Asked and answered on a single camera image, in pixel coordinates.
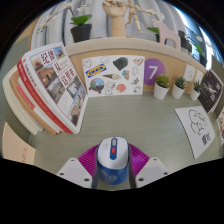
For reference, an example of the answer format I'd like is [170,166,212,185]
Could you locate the white red-striped book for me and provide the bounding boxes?
[15,81,68,134]

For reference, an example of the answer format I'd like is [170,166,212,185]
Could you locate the thick white book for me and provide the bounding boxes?
[1,66,44,136]

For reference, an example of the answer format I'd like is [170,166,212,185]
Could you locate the white and blue computer mouse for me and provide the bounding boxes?
[95,136,130,186]

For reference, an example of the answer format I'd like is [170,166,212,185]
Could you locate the colourful sticker sheet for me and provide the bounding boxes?
[215,107,224,146]

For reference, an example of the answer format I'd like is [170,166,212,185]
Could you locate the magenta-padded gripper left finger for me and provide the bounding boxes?
[55,143,101,190]

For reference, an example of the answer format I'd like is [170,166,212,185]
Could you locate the wooden hand model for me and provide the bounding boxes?
[101,0,128,38]

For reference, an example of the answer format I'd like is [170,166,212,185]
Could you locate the round-leaf succulent in white pot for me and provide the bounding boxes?
[153,73,171,101]

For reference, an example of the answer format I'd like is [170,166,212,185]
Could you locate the light wooden desk ledge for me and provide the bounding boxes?
[64,36,209,98]

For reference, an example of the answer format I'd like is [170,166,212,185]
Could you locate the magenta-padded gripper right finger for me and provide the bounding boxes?
[128,143,170,190]

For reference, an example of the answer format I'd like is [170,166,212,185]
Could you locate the rosette succulent in white pot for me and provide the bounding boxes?
[171,76,187,100]

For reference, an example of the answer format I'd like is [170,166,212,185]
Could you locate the purple round number sticker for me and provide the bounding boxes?
[143,58,166,86]

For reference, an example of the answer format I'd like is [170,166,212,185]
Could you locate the red-spined photo-cover book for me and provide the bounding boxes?
[16,42,90,135]

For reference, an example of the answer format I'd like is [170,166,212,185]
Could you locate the pink wooden horse figure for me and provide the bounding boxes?
[152,19,182,50]

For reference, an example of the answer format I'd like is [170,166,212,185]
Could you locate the white wall socket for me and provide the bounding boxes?
[195,69,205,84]
[184,63,197,83]

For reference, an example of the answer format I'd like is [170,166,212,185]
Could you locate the spiky succulent in white pot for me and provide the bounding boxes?
[189,80,203,102]

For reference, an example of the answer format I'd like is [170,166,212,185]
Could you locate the grey pleated curtain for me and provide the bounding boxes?
[31,0,184,46]

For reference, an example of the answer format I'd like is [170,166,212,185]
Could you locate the wooden artist mannequin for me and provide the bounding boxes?
[124,0,148,33]

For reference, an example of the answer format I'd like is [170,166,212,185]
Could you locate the white cartoon-print mouse pad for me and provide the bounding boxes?
[174,105,216,160]

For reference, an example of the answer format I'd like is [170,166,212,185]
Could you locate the white sticker sheet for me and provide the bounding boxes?
[81,54,146,98]

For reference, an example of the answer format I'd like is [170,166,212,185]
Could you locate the peach paper booklet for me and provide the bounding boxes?
[1,122,37,166]

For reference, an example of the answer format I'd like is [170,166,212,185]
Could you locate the tan-cover book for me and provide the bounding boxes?
[9,68,63,135]

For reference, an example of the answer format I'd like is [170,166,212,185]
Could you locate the black-cover book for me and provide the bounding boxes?
[197,68,224,114]

